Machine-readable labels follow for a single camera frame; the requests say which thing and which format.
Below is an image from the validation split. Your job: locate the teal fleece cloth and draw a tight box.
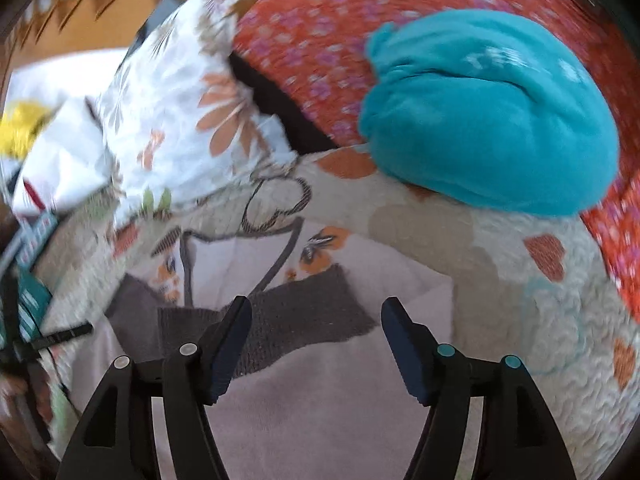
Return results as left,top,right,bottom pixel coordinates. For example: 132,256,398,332
359,8,621,218

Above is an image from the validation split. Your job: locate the red floral blanket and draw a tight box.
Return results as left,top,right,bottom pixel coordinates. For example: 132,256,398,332
231,0,640,311

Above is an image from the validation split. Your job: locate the pink and grey sweater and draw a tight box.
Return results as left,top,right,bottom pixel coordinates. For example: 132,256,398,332
103,220,456,480

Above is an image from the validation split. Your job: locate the white cloth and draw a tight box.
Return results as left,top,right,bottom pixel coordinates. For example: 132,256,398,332
10,95,113,216

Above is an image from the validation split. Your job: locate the white floral pillow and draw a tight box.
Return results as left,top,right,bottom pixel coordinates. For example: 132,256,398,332
95,0,301,231

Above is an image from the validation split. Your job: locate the cream heart-print quilt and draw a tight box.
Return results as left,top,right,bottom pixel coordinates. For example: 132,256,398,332
30,144,640,480

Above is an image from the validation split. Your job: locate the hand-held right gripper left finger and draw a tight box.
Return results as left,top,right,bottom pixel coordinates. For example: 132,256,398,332
56,296,253,480

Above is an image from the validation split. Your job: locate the yellow cloth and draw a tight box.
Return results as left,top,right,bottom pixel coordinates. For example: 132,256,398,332
0,100,58,158

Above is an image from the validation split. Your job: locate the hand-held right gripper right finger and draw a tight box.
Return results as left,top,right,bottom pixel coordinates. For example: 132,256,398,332
380,297,583,480

